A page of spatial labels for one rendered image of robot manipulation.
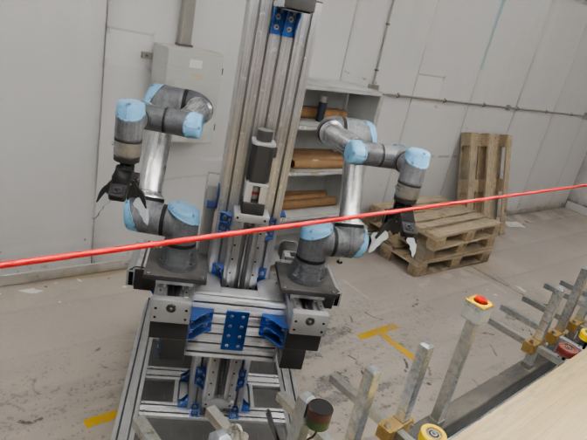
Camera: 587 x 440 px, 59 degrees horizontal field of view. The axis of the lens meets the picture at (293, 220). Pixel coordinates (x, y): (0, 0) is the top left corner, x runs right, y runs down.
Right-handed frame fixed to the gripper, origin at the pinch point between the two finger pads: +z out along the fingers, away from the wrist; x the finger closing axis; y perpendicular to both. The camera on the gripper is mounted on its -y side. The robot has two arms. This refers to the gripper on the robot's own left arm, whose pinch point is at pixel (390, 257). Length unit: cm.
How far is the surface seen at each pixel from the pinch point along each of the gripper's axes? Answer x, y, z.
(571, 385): -83, -3, 42
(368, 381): 11.3, -33.6, 22.7
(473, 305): -29.8, -6.4, 10.9
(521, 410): -52, -19, 42
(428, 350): -10.7, -21.1, 19.6
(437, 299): -150, 218, 132
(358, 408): 11.5, -33.2, 32.4
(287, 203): -11, 246, 74
